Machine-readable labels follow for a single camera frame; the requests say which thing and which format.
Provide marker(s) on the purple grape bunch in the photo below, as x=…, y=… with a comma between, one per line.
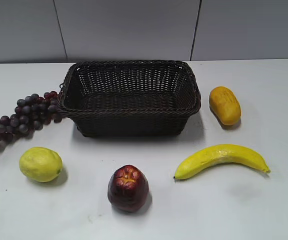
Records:
x=31, y=114

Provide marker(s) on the black woven basket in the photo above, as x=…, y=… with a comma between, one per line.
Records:
x=130, y=98

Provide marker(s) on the dark red apple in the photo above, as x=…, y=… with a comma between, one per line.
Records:
x=128, y=189

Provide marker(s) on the orange-yellow mango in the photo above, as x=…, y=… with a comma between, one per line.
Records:
x=225, y=105

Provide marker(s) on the yellow banana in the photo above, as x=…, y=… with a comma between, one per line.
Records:
x=220, y=154

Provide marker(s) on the yellow-green lemon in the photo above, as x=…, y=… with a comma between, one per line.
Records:
x=40, y=164

